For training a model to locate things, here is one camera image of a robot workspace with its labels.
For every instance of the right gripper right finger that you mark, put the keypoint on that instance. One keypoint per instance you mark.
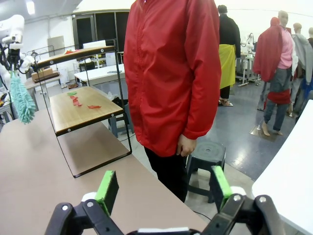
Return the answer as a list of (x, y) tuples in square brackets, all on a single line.
[(220, 186)]

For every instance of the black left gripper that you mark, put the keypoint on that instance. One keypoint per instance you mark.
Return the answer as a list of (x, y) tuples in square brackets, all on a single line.
[(13, 55)]

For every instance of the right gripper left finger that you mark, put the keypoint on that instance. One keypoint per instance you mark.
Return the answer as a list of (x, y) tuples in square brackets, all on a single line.
[(108, 191)]

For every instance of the teal microfibre duster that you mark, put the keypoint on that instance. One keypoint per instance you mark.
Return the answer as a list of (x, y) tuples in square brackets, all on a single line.
[(23, 100)]

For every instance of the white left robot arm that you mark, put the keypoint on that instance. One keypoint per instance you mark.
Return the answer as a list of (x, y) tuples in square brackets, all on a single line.
[(14, 24)]

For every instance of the person's left forearm red sleeve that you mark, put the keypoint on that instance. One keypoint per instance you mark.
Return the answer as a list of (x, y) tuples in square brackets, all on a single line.
[(200, 110)]

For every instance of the two-tier wooden metal shelf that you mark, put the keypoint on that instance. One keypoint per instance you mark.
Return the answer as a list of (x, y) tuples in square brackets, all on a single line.
[(80, 110)]

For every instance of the person's left hand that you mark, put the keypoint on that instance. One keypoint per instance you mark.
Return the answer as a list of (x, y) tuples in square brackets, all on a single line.
[(185, 146)]

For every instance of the small cardboard box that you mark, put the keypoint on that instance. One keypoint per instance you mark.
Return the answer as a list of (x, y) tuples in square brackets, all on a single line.
[(42, 73)]

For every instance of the black plastic stool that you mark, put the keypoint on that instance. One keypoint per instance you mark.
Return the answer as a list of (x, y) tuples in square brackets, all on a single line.
[(207, 149)]

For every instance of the dark wooden tray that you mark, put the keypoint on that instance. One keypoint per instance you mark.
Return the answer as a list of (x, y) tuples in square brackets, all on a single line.
[(56, 74)]

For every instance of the ceiling light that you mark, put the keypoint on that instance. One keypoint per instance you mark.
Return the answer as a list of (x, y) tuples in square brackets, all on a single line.
[(30, 6)]

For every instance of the green paper scrap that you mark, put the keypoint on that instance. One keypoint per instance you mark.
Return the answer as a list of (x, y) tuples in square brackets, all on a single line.
[(72, 93)]

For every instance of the white rounded-corner table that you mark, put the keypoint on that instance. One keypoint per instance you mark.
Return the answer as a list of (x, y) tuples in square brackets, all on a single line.
[(288, 183)]

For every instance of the black double door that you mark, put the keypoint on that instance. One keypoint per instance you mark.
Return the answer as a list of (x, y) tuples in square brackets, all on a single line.
[(84, 31)]

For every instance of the white desk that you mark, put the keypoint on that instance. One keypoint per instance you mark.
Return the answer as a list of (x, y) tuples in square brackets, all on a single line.
[(97, 73)]

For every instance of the grey background workbench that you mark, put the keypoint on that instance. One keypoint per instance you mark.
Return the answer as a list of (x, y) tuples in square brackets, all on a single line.
[(244, 71)]

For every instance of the person in red jacket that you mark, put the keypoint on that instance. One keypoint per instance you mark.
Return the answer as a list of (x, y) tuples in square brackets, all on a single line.
[(166, 73)]

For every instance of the blue garment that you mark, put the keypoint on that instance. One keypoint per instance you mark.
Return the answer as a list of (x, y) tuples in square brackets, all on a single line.
[(306, 88)]

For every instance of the mannequin in red hoodie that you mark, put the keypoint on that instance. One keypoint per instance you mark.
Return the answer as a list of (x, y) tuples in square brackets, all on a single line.
[(266, 54)]

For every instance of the small white background robot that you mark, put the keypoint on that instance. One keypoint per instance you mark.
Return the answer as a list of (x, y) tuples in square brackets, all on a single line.
[(247, 41)]

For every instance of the person with yellow apron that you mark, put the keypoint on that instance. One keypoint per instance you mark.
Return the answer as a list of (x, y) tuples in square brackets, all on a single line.
[(228, 31)]

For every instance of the mannequin in grey hoodie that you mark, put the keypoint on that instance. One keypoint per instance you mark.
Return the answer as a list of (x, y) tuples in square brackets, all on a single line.
[(302, 49)]

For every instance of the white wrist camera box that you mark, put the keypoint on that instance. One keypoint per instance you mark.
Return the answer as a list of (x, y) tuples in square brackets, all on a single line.
[(12, 39)]

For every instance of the grey wall panel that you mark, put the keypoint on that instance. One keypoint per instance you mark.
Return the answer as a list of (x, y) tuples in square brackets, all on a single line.
[(55, 42)]

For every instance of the mannequin base plate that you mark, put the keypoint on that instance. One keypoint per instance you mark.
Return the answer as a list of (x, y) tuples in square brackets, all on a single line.
[(256, 132)]

